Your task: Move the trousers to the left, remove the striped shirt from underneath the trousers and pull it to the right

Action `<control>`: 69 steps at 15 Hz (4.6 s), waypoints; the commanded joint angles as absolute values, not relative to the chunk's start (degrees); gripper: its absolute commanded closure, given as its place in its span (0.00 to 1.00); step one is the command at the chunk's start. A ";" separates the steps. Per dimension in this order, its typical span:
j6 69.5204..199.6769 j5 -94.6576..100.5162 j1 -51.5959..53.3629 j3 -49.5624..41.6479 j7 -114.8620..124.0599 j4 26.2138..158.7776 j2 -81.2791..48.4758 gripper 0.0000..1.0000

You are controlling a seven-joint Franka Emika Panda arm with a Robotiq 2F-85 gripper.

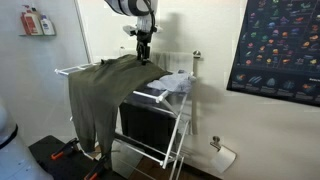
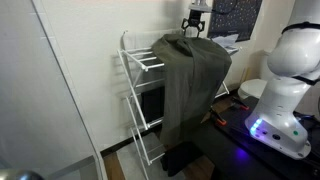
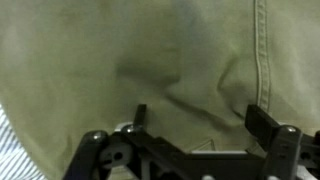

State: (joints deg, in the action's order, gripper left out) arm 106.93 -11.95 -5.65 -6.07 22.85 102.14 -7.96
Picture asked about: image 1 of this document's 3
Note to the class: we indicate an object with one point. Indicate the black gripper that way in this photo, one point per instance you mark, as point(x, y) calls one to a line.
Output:
point(143, 40)

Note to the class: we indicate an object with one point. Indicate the blue striped shirt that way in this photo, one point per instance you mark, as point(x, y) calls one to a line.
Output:
point(180, 82)

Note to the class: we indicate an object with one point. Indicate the olive green trousers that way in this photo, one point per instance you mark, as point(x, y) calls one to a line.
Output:
point(96, 93)

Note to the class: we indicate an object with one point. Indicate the white blue lotion bottle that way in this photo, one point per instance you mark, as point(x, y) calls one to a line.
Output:
point(47, 26)

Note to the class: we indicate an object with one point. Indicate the white clothes drying rack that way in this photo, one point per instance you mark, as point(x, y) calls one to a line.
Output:
point(148, 120)

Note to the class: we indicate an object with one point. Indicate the chrome toilet paper holder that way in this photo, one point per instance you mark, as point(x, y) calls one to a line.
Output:
point(215, 143)

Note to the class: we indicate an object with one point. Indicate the black orange right clamp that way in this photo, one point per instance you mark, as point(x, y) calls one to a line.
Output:
point(97, 170)

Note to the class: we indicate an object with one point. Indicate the black orange clamp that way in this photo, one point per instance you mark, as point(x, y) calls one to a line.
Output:
point(97, 170)
point(71, 145)

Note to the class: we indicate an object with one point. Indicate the black orange left clamp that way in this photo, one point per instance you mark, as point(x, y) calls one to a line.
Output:
point(71, 145)

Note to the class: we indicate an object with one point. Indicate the black platform board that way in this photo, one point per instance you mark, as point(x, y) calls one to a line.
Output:
point(73, 165)

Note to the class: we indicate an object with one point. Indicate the white toilet paper roll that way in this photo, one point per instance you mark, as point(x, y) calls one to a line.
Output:
point(223, 159)

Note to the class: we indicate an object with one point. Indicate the dark space poster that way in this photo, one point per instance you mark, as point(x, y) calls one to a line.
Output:
point(278, 51)

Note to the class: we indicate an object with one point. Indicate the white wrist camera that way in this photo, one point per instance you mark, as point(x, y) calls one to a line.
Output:
point(130, 30)

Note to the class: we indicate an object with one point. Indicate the chrome towel rail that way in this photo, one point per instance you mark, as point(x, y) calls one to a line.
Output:
point(123, 50)

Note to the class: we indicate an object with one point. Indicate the wall shelf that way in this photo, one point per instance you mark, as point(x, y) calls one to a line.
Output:
point(36, 35)

